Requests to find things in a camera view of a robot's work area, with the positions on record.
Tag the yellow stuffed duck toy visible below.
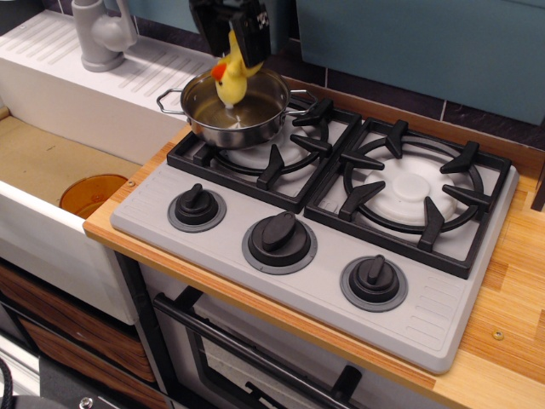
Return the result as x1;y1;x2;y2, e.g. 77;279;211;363
210;30;263;109

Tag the stainless steel pot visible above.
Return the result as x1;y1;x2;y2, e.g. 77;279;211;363
157;69;318;150

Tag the black burner grate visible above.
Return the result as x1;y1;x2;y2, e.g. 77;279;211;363
305;118;516;279
167;99;361;212

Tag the black oven door handle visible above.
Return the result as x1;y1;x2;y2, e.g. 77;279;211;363
152;287;361;408

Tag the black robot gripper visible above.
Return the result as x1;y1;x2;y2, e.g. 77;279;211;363
189;0;272;68

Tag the black braided cable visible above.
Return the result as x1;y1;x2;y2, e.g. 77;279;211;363
0;357;14;409

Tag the white toy sink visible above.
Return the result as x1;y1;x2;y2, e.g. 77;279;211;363
1;10;215;325

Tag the wooden drawer front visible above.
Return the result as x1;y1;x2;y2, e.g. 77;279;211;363
1;260;168;408

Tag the black right burner grate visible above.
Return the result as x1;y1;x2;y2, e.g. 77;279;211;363
305;118;516;279

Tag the right black stove knob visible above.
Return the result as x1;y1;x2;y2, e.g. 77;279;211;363
340;255;409;313

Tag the black left burner grate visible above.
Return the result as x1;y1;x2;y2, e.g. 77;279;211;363
167;99;361;212

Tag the grey toy stove top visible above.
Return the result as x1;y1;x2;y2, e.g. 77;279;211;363
111;118;519;373

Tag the small left black knob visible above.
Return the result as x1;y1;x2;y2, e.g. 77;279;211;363
167;183;227;233

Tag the large middle black knob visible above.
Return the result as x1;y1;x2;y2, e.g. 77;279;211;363
242;211;318;275

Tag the grey toy faucet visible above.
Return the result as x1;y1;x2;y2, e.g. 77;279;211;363
72;0;138;72

